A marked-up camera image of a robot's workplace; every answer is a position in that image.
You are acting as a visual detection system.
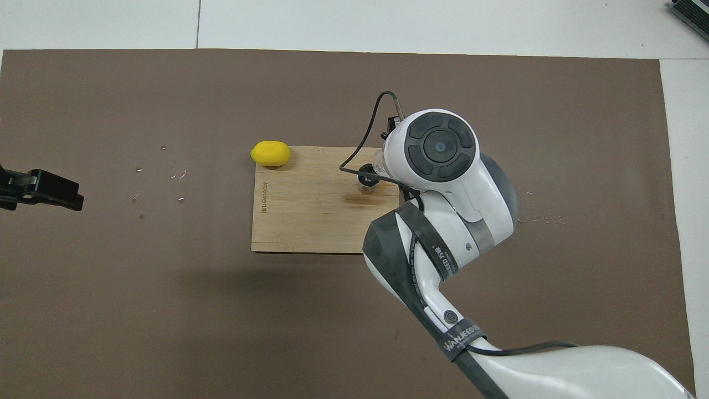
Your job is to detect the steel cocktail jigger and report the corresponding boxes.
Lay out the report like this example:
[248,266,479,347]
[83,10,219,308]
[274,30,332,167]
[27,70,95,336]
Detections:
[357,163,383,196]

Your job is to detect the yellow lemon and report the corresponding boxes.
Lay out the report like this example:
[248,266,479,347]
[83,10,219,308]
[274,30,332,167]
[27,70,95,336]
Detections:
[250,141,291,167]

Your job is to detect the grey ribbed device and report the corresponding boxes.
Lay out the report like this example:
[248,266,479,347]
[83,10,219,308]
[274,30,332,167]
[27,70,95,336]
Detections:
[667,0,709,28]

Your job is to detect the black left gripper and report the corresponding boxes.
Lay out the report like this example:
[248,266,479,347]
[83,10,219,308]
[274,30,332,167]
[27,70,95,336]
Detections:
[0,165,84,212]

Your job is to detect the brown table mat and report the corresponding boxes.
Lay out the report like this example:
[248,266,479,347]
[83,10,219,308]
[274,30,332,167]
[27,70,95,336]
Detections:
[0,49,697,399]

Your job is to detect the wooden cutting board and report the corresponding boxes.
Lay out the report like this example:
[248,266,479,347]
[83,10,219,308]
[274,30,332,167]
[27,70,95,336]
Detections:
[251,146,408,255]

